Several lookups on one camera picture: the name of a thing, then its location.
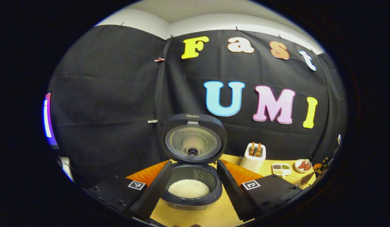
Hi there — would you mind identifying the white round plate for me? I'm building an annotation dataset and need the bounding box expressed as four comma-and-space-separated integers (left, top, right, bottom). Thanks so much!
294, 159, 313, 173

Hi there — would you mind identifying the clear chopstick holder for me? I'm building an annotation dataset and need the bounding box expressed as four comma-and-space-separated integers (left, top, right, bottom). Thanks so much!
298, 172, 316, 189

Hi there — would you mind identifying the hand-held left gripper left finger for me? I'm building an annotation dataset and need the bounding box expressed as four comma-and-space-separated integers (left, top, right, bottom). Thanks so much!
85, 160, 173, 221

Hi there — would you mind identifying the white divided bean dish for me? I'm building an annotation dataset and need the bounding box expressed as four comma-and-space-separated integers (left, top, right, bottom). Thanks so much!
272, 163, 292, 176

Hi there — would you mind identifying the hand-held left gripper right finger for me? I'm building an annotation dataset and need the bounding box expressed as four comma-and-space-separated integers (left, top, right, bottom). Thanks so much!
216, 159, 304, 222

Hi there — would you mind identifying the black backdrop cloth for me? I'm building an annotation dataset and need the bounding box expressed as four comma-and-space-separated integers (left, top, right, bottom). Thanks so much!
47, 25, 348, 186

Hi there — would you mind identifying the lit screen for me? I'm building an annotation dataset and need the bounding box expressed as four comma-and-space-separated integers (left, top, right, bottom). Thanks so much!
43, 92, 59, 149

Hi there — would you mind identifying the white rice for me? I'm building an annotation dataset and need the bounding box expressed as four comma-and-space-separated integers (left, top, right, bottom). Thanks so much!
168, 179, 211, 199

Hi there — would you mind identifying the white toaster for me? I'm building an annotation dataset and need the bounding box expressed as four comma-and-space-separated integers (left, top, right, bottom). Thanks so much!
240, 143, 267, 173

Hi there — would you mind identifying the black silver rice cooker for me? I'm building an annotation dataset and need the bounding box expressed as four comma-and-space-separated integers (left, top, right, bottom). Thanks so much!
156, 113, 228, 211

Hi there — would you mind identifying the white panel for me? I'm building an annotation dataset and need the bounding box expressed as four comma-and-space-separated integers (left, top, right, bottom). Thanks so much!
58, 156, 75, 183

